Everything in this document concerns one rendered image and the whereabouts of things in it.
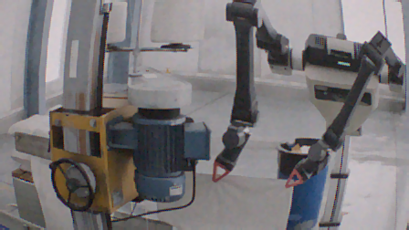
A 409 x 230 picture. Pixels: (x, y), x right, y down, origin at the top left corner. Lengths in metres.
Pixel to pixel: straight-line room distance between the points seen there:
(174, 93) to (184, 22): 0.24
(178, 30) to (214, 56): 8.66
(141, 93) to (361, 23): 8.41
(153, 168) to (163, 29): 0.40
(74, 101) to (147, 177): 0.32
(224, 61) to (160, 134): 8.72
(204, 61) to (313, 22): 2.11
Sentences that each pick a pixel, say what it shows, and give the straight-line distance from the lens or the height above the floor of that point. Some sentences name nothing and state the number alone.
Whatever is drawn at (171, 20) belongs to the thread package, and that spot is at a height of 1.60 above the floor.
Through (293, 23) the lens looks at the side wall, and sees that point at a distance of 10.21.
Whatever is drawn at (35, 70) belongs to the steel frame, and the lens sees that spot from 8.11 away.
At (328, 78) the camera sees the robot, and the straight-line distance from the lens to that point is 2.43.
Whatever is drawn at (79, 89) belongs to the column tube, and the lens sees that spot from 1.86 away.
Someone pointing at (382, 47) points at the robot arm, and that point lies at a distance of 1.93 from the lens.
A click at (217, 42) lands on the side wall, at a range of 10.54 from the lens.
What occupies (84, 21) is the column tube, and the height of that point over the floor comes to 1.63.
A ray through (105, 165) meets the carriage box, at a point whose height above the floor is 1.19.
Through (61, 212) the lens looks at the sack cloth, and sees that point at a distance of 2.50.
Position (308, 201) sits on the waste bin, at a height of 0.27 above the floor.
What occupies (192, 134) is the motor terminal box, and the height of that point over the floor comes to 1.29.
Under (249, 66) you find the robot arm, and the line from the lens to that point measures 2.06.
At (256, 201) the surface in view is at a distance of 2.22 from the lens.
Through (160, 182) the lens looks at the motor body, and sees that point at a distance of 1.87.
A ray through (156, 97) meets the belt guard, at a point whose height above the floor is 1.40.
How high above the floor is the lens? 1.70
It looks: 11 degrees down
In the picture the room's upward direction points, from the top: 1 degrees clockwise
